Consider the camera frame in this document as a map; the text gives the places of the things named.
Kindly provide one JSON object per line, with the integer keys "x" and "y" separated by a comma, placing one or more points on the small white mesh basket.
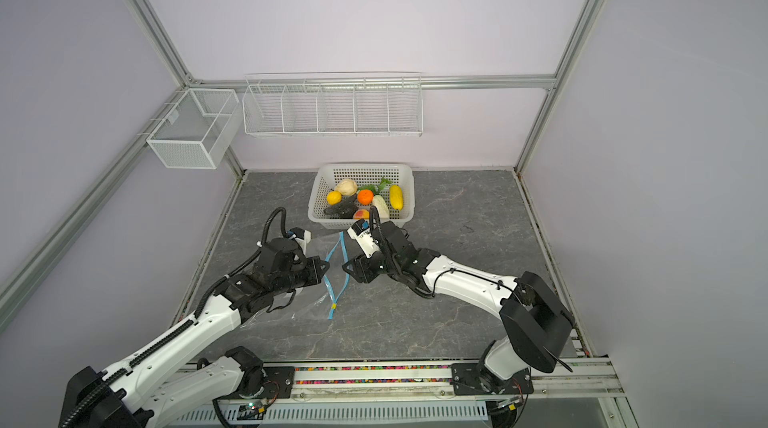
{"x": 198, "y": 129}

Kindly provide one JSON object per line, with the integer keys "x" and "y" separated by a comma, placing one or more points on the white perforated plastic basket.
{"x": 329, "y": 175}

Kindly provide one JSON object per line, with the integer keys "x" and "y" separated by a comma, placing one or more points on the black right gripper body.
{"x": 372, "y": 268}

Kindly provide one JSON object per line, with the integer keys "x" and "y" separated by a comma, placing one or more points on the yellow lemon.
{"x": 334, "y": 197}

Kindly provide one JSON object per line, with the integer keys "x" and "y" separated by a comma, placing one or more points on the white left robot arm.
{"x": 89, "y": 400}

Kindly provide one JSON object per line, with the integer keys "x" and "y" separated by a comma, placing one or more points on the green pepper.
{"x": 377, "y": 188}

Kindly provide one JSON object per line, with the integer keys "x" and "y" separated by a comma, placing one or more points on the long white wire shelf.
{"x": 334, "y": 104}

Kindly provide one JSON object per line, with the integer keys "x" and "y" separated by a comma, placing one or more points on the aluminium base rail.
{"x": 372, "y": 377}

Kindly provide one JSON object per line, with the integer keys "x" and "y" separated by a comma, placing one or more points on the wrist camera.
{"x": 361, "y": 233}
{"x": 279, "y": 251}

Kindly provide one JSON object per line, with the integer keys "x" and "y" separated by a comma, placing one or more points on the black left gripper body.
{"x": 306, "y": 276}

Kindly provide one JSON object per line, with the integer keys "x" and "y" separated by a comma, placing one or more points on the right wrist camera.
{"x": 361, "y": 233}

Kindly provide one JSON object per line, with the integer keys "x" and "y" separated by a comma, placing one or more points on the dark eggplant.
{"x": 344, "y": 209}

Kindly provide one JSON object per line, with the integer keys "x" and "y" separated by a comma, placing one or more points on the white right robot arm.
{"x": 536, "y": 322}

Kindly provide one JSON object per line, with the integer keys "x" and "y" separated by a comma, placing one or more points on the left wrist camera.
{"x": 279, "y": 251}

